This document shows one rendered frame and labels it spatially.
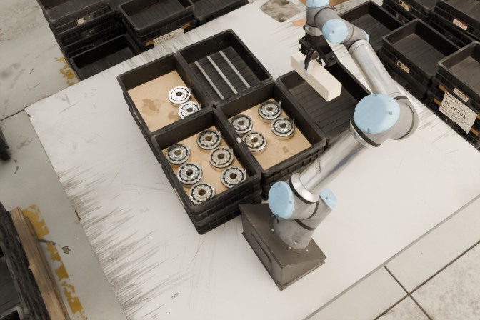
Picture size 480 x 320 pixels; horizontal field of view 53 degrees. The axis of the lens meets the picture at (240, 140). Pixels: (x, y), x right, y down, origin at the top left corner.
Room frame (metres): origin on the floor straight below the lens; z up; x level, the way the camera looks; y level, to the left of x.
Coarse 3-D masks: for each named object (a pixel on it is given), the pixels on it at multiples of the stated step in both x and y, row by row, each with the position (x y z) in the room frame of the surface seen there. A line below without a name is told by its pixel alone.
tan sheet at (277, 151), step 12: (252, 108) 1.39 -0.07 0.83; (252, 120) 1.33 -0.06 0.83; (264, 132) 1.25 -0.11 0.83; (300, 132) 1.23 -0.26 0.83; (276, 144) 1.18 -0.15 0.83; (288, 144) 1.18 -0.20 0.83; (300, 144) 1.17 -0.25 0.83; (264, 156) 1.13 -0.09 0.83; (276, 156) 1.12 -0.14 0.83; (288, 156) 1.12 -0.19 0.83; (264, 168) 1.07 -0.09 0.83
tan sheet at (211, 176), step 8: (192, 136) 1.27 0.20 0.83; (192, 144) 1.23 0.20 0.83; (224, 144) 1.21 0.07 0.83; (192, 152) 1.19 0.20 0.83; (200, 152) 1.18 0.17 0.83; (192, 160) 1.15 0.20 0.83; (200, 160) 1.14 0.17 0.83; (208, 160) 1.14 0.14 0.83; (176, 168) 1.11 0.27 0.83; (208, 168) 1.10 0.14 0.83; (208, 176) 1.06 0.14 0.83; (216, 176) 1.05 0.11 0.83; (248, 176) 1.04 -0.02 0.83; (216, 184) 1.02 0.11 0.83; (216, 192) 0.98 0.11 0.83
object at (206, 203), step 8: (208, 112) 1.31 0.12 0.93; (216, 112) 1.31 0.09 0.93; (184, 120) 1.28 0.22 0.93; (192, 120) 1.28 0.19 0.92; (168, 128) 1.25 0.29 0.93; (152, 136) 1.21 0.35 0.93; (232, 136) 1.17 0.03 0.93; (240, 144) 1.13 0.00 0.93; (160, 152) 1.13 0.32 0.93; (248, 160) 1.05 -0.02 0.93; (168, 168) 1.05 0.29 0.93; (256, 168) 1.01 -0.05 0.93; (176, 176) 1.01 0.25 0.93; (256, 176) 0.97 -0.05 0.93; (176, 184) 0.98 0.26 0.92; (240, 184) 0.94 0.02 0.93; (248, 184) 0.95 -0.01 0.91; (224, 192) 0.92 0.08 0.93; (232, 192) 0.92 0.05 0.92; (208, 200) 0.89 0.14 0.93; (216, 200) 0.90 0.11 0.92; (192, 208) 0.87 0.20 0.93; (200, 208) 0.87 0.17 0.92
